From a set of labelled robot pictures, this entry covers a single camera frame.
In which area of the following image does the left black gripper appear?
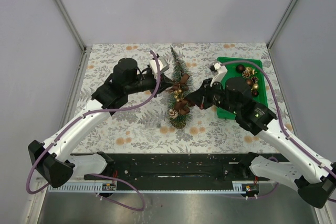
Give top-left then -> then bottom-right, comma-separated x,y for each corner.
126,71 -> 174,98

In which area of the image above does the brown ribbon pinecone ornament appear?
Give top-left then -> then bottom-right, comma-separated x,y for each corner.
169,73 -> 190,119

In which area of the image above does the floral patterned table mat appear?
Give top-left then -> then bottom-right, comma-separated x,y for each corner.
75,42 -> 292,153

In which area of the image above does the dark brown ball ornament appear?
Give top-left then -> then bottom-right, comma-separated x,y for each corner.
236,64 -> 245,73

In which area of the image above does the green plastic tray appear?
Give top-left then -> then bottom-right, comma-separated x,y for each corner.
217,57 -> 268,106

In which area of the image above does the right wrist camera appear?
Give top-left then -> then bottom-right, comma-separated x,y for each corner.
210,62 -> 228,87

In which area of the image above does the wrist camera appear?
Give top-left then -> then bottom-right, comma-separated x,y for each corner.
210,62 -> 228,87
148,55 -> 170,80

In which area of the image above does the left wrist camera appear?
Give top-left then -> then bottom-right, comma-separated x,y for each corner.
148,55 -> 170,80

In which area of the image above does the gold bell green ornament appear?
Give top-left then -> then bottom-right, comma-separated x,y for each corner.
249,68 -> 258,76

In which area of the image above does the small pinecone ornament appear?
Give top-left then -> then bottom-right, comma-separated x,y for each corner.
252,77 -> 259,83

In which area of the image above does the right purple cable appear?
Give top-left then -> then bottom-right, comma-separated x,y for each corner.
220,60 -> 336,200

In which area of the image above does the right aluminium frame post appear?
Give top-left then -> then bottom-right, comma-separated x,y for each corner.
266,0 -> 299,50

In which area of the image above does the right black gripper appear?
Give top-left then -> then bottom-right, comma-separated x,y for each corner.
187,78 -> 239,115

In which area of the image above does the shiny dark red bauble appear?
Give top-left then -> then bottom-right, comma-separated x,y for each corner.
252,90 -> 259,97

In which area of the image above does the aluminium frame post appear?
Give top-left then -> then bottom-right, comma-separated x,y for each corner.
53,0 -> 87,52
266,0 -> 299,50

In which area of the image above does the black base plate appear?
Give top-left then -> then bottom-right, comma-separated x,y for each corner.
102,152 -> 259,183

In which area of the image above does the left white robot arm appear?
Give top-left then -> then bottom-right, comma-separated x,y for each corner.
28,57 -> 173,188

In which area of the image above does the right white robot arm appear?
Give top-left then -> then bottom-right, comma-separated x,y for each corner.
186,77 -> 335,209

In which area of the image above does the white slotted cable duct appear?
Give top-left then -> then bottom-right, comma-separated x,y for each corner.
48,180 -> 259,195

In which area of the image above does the left aluminium frame post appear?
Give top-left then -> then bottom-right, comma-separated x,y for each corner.
53,0 -> 87,52

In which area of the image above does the small green christmas tree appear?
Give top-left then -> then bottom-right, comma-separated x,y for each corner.
168,46 -> 193,129

